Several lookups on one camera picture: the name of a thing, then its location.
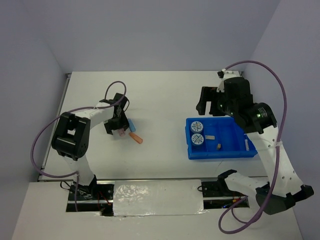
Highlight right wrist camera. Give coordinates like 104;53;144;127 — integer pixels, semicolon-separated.
216;69;240;93

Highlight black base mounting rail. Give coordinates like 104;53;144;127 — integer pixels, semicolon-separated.
65;177;251;217

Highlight pink transparent case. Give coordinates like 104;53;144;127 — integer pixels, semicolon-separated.
118;128;126;137

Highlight grey speckled eraser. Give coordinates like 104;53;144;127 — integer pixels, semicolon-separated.
205;135;215;140

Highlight blue slime jar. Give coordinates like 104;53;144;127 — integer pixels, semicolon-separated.
191;133;205;151
190;121;204;134

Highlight orange transparent case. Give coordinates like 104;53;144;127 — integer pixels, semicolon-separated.
129;132;143;144

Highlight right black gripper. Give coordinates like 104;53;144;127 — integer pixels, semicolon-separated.
195;85;237;117

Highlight silver foil sheet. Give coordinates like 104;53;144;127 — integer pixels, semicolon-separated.
113;179;206;217

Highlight blue transparent case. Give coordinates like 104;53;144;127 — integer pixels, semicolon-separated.
128;118;136;133

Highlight blue plastic divided bin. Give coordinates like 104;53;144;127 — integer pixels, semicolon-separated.
185;117;258;160

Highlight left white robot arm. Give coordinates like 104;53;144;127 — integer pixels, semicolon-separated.
51;93;130;200

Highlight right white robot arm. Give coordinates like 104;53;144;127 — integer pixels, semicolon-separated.
196;77;314;215

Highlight blue white marker pen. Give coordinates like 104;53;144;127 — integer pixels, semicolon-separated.
244;139;250;151

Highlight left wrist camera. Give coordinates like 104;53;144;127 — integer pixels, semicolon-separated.
99;99;117;106

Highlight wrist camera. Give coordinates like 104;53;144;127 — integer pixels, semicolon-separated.
99;99;117;106
216;69;240;93

